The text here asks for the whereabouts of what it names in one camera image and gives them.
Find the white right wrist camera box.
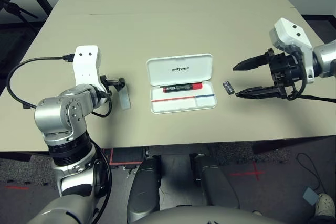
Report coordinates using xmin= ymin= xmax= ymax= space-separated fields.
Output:
xmin=268 ymin=17 xmax=316 ymax=84

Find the dark grey robot left leg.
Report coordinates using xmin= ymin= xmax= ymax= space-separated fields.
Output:
xmin=127 ymin=155 xmax=162 ymax=223

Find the dark left wrist camera cable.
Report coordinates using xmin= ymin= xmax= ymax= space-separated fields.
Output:
xmin=6 ymin=54 xmax=76 ymax=109

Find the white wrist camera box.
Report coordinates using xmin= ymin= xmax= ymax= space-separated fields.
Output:
xmin=72 ymin=45 xmax=109 ymax=104
xmin=268 ymin=17 xmax=316 ymax=84

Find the dark grey robot leg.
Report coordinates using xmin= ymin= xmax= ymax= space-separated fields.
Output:
xmin=190 ymin=153 xmax=240 ymax=210
xmin=127 ymin=155 xmax=162 ymax=223

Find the black marker with red cap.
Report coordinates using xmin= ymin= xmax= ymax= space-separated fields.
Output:
xmin=162 ymin=82 xmax=203 ymax=94

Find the white perforated bystander clog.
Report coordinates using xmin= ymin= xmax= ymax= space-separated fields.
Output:
xmin=313 ymin=192 xmax=336 ymax=218

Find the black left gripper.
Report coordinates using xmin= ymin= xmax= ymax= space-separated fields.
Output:
xmin=100 ymin=75 xmax=127 ymax=97

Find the silver robot torso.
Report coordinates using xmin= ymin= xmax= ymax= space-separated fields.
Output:
xmin=133 ymin=207 xmax=284 ymax=224

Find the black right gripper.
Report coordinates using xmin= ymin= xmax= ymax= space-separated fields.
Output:
xmin=232 ymin=48 xmax=307 ymax=100

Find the black tripod stand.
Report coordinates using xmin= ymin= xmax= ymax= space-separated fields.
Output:
xmin=0 ymin=0 xmax=39 ymax=29

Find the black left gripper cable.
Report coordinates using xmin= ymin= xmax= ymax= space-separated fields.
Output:
xmin=90 ymin=91 xmax=113 ymax=118

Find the white plastic pencil case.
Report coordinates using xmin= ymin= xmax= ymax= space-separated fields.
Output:
xmin=145 ymin=52 xmax=218 ymax=115

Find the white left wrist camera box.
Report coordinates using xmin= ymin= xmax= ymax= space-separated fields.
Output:
xmin=72 ymin=45 xmax=109 ymax=104

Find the thin black floor cable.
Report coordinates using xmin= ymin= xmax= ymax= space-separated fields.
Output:
xmin=296 ymin=152 xmax=326 ymax=190

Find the blue-grey foot pedal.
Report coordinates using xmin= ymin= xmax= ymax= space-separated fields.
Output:
xmin=302 ymin=187 xmax=319 ymax=205

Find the dark grey robot right leg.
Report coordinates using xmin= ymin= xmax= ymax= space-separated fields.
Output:
xmin=190 ymin=153 xmax=240 ymax=210

